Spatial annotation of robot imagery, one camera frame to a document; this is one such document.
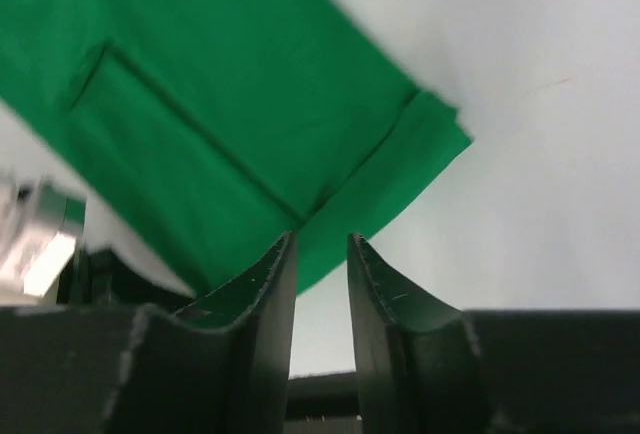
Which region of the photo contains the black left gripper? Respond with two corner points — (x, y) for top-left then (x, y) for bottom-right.
(57, 249), (194, 307)

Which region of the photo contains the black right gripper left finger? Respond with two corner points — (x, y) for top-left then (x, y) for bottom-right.
(1, 232), (297, 433)

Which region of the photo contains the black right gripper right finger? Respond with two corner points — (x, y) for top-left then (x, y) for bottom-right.
(347, 235), (639, 433)

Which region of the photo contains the green t-shirt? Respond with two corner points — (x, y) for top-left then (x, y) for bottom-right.
(1, 0), (470, 293)

